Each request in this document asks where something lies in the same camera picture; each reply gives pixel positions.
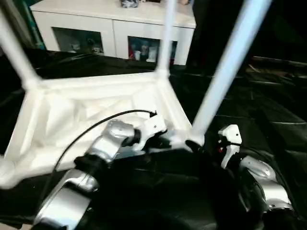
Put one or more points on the white plastic table top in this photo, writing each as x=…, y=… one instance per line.
x=84, y=95

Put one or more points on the small patterned ornament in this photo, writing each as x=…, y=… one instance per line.
x=129, y=3

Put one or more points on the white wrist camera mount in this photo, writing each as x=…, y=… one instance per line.
x=230, y=134
x=153, y=124

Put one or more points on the small white bottle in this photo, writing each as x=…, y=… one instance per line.
x=151, y=54
x=137, y=55

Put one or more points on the black table mat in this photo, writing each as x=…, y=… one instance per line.
x=263, y=107

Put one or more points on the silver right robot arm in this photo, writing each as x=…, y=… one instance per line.
x=263, y=172

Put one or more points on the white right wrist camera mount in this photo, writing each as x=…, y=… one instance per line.
x=230, y=134

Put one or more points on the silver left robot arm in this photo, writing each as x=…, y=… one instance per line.
x=112, y=136

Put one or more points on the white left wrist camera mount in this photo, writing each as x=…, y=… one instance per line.
x=153, y=124

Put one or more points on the white glass-door cabinet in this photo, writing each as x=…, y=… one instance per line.
x=112, y=28

